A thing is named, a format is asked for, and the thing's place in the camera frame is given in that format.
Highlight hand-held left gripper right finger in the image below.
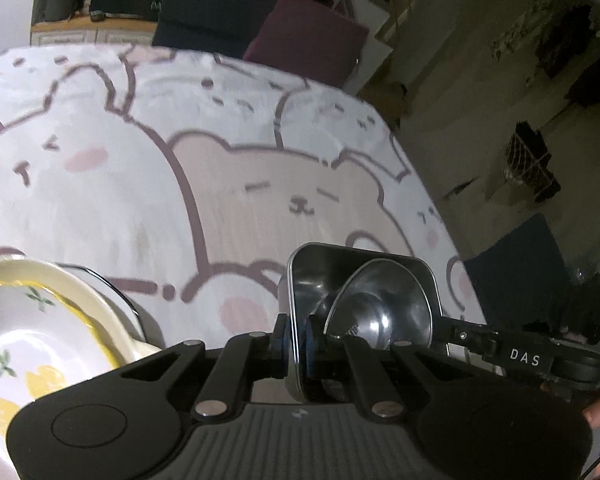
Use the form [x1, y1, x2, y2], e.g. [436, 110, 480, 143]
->
[302, 314, 481, 421]

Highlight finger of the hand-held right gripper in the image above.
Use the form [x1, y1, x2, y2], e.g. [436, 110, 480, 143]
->
[436, 316, 502, 363]

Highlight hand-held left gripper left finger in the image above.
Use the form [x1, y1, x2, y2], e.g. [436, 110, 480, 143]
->
[120, 312, 291, 423]

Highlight large square steel container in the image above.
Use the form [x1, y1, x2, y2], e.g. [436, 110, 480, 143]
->
[286, 242, 442, 403]

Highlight round steel bowl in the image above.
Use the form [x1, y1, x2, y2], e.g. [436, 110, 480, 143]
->
[325, 259, 431, 351]

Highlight white square leaf-print plate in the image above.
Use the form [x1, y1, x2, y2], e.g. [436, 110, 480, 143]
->
[62, 264, 148, 341]

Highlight cream two-handled bowl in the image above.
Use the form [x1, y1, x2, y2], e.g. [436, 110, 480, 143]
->
[0, 257, 163, 366]

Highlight white yellow-rimmed flower bowl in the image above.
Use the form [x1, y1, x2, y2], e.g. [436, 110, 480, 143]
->
[0, 280, 121, 476]

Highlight dark blue chair seat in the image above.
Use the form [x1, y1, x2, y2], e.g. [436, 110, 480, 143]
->
[462, 214, 568, 333]

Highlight bear-print blanket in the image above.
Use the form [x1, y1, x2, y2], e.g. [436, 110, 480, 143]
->
[0, 42, 486, 411]

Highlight dark laundry basket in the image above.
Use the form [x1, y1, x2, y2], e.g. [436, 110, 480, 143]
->
[502, 121, 562, 204]

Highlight dark hanging clothes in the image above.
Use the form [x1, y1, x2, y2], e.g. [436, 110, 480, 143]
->
[532, 4, 600, 108]

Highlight maroon cushion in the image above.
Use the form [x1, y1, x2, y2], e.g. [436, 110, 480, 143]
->
[243, 0, 370, 88]

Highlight dark blue cushion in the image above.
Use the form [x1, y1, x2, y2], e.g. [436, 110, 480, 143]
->
[152, 0, 286, 58]

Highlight wooden bench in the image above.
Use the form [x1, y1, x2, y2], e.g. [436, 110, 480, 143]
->
[30, 16, 161, 47]

